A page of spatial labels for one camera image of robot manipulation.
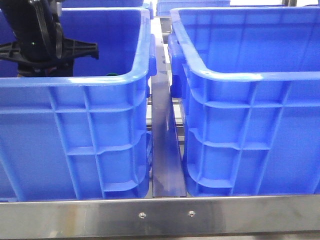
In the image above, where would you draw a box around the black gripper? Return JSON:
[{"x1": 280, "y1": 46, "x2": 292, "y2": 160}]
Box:
[{"x1": 0, "y1": 38, "x2": 99, "y2": 77}]

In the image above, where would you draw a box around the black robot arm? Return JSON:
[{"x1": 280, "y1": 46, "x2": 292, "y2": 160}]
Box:
[{"x1": 0, "y1": 0, "x2": 99, "y2": 77}]

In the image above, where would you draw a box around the blue crate rear left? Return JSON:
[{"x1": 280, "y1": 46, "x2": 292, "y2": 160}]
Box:
[{"x1": 61, "y1": 0, "x2": 153, "y2": 10}]

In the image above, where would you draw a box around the blue plastic crate left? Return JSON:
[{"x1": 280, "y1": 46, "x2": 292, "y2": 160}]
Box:
[{"x1": 0, "y1": 7, "x2": 157, "y2": 202}]

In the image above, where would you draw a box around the blue plastic crate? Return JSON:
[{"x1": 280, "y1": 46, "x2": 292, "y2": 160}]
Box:
[
  {"x1": 169, "y1": 6, "x2": 320, "y2": 197},
  {"x1": 0, "y1": 7, "x2": 157, "y2": 202}
]

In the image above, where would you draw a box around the blue crate rear right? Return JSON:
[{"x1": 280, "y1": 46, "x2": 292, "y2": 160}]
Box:
[{"x1": 156, "y1": 0, "x2": 231, "y2": 17}]

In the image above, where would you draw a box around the blue plastic crate right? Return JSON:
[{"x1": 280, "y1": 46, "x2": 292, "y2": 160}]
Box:
[{"x1": 169, "y1": 6, "x2": 320, "y2": 197}]

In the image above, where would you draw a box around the green push button switch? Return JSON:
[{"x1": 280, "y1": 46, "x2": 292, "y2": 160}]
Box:
[{"x1": 106, "y1": 72, "x2": 118, "y2": 77}]

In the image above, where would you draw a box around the stainless steel front rail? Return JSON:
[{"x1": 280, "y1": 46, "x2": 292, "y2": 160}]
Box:
[{"x1": 0, "y1": 195, "x2": 320, "y2": 240}]

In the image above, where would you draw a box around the left rail screw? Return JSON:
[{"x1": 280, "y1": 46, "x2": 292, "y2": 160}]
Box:
[{"x1": 138, "y1": 212, "x2": 147, "y2": 219}]

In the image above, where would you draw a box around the rail screw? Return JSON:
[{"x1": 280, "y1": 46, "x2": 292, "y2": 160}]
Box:
[
  {"x1": 188, "y1": 210, "x2": 196, "y2": 218},
  {"x1": 138, "y1": 212, "x2": 147, "y2": 219}
]

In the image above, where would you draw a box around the right rail screw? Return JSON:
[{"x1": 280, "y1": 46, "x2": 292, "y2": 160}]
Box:
[{"x1": 188, "y1": 210, "x2": 196, "y2": 218}]

